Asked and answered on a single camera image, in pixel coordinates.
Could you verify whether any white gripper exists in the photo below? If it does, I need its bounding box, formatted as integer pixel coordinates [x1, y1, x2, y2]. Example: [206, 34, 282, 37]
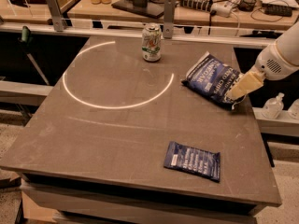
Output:
[226, 43, 299, 100]

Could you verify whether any blue chip bag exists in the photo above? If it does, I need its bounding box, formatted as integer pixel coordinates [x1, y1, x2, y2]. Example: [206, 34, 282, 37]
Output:
[181, 51, 245, 109]

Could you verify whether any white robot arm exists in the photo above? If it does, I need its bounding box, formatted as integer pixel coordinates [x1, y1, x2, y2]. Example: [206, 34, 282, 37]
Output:
[226, 22, 299, 100]

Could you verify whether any green white 7up can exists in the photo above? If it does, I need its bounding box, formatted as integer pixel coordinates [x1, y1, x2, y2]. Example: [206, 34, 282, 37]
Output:
[141, 23, 162, 62]

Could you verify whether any clear sanitizer bottle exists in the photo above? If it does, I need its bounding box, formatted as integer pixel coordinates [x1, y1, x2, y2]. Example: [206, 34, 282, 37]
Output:
[262, 92, 284, 119]

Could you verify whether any black device on desk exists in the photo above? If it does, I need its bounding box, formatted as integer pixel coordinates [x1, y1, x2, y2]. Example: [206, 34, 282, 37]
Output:
[263, 4, 292, 17]

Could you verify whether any white power adapter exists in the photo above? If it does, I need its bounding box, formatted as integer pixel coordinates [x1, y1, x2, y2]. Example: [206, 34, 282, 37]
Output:
[211, 1, 234, 18]

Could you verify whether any flat dark blue snack packet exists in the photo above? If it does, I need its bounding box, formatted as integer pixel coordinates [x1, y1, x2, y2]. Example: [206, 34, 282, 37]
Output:
[164, 141, 221, 182]

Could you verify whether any black power strip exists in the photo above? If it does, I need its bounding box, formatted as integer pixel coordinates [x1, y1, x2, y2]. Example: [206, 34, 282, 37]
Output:
[180, 0, 212, 12]

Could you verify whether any black monitor stand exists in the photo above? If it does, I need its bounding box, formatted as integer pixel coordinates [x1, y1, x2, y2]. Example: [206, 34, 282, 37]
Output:
[112, 0, 164, 19]

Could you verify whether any right grey metal bracket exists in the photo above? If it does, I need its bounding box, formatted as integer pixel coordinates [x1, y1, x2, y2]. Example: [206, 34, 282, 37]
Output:
[163, 0, 176, 39]

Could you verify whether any grey metal bracket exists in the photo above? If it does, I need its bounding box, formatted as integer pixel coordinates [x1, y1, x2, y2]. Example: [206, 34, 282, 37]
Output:
[163, 0, 176, 39]
[46, 0, 66, 32]

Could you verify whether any left grey metal bracket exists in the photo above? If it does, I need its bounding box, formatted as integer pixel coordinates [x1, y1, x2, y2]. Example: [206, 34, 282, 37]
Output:
[46, 0, 66, 32]

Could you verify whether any green handled tool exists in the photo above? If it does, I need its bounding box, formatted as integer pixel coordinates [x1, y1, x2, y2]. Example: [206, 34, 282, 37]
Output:
[18, 26, 50, 85]

